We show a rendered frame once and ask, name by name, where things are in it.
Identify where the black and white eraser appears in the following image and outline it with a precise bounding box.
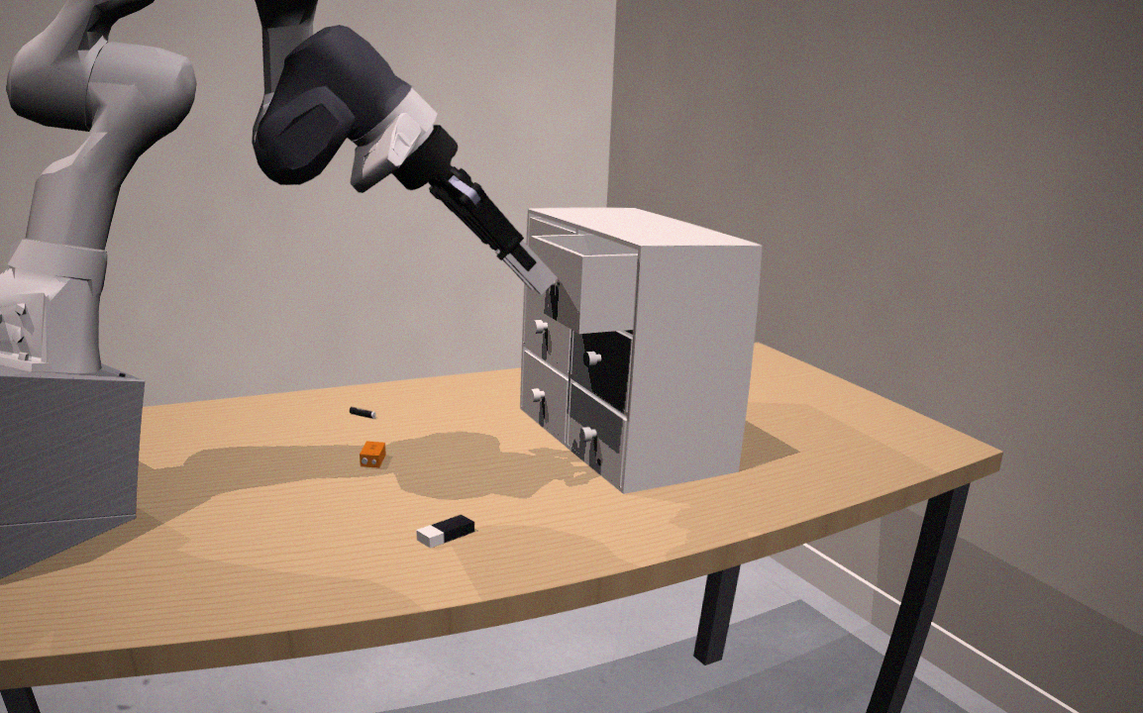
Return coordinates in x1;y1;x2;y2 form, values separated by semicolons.
416;514;474;548

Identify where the orange nine-volt battery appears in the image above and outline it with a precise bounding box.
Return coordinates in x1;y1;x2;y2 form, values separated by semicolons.
360;441;385;468

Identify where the grey drawer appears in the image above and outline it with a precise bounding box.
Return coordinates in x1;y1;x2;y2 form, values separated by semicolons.
528;234;638;334
528;217;576;248
522;351;569;442
572;331;633;411
523;288;572;372
569;383;628;486

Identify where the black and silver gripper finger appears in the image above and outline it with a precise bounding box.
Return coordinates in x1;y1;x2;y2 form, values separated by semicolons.
435;168;557;295
429;186;534;290

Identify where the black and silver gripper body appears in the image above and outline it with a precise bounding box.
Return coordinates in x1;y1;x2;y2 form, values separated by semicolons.
392;125;470;208

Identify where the white chest of drawers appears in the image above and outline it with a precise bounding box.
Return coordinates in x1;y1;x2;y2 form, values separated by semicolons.
520;208;762;494

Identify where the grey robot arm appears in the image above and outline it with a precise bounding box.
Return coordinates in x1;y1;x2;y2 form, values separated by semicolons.
0;0;438;372

